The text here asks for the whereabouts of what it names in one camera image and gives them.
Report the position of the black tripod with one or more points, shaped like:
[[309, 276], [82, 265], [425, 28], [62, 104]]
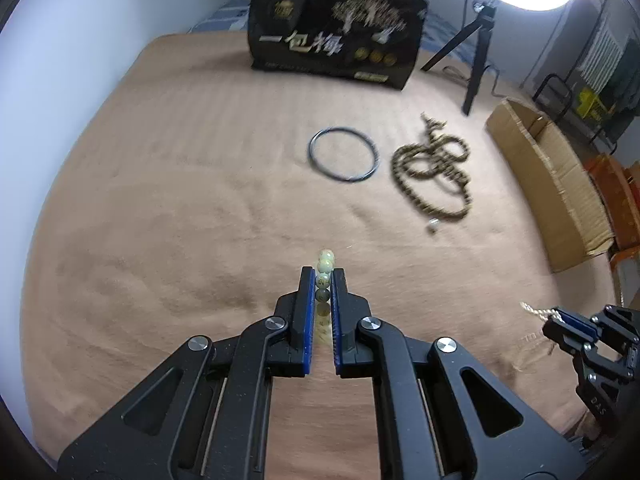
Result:
[[474, 80]]

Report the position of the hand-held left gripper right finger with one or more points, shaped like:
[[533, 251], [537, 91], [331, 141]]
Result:
[[337, 320]]

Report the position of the black printed bag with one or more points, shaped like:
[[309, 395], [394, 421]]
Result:
[[300, 20]]

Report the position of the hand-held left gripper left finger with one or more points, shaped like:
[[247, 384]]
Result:
[[306, 320]]

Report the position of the orange plastic object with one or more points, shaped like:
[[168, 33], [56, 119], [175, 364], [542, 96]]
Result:
[[612, 180]]

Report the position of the open cardboard box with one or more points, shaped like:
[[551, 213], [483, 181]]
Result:
[[560, 185]]

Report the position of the white radiator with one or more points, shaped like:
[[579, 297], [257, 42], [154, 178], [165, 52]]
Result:
[[602, 50]]

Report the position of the yellow green box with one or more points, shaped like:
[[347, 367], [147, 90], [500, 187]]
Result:
[[590, 102]]

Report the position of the black metal chair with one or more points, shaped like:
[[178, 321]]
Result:
[[550, 91]]

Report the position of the tan blanket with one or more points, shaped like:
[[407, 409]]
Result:
[[175, 185]]

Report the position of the dark cloth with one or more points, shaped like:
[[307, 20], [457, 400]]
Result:
[[625, 90]]

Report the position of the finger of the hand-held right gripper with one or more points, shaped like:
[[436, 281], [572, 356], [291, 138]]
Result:
[[570, 337], [617, 322]]

